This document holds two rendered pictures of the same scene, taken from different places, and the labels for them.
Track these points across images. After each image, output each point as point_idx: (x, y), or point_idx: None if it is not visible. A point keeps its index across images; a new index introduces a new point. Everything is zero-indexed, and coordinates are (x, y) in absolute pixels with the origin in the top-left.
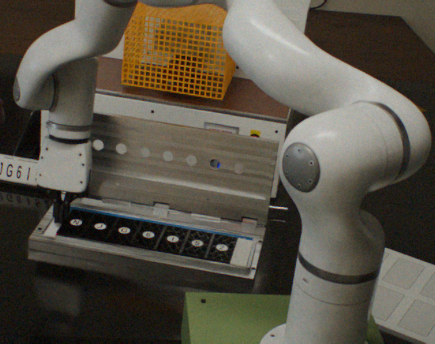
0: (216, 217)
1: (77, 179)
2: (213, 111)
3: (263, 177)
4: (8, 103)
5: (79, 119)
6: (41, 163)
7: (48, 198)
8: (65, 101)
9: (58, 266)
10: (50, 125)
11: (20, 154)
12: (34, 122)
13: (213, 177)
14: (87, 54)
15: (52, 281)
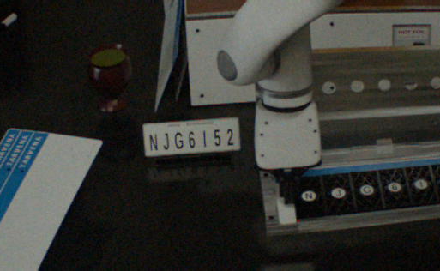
0: None
1: (310, 150)
2: (400, 12)
3: None
4: (93, 31)
5: (304, 80)
6: (262, 141)
7: (241, 165)
8: (286, 64)
9: (316, 259)
10: (268, 95)
11: (161, 105)
12: (169, 61)
13: (436, 97)
14: (322, 13)
15: None
